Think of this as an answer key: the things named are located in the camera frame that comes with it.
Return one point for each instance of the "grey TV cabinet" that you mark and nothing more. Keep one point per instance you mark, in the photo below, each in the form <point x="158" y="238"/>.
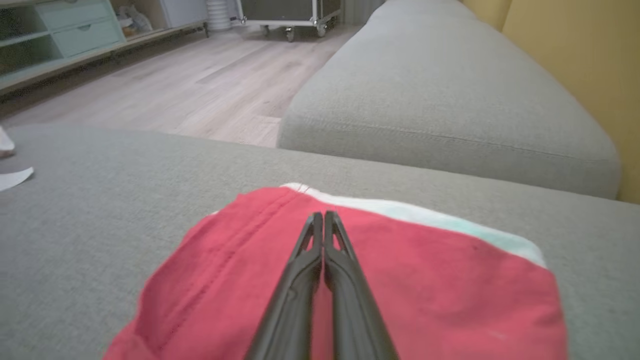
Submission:
<point x="30" y="55"/>

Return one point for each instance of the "red Bulls 23 jersey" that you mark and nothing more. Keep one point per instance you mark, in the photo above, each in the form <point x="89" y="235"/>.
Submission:
<point x="12" y="179"/>

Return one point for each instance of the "red shorts with white trim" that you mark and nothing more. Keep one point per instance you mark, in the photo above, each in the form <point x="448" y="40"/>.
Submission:
<point x="430" y="300"/>

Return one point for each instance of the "black wheeled flight case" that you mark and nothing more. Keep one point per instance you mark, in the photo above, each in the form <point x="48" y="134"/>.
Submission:
<point x="280" y="10"/>

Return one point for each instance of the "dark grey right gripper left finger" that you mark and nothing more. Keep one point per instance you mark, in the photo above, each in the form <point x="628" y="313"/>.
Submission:
<point x="290" y="310"/>

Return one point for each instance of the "white ribbed cylinder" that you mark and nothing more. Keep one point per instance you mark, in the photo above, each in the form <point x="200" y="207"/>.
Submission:
<point x="218" y="14"/>

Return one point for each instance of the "mint green cabinet drawer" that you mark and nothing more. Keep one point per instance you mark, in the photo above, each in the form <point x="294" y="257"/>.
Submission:
<point x="75" y="12"/>
<point x="90" y="37"/>

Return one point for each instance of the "grey plush toy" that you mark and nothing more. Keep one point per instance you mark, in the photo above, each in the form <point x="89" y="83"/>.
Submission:
<point x="134" y="20"/>

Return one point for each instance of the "grey and yellow sofa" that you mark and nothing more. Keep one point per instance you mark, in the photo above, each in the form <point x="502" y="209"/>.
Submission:
<point x="450" y="100"/>

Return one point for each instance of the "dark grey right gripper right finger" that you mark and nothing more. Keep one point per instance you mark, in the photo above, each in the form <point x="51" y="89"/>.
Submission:
<point x="357" y="320"/>

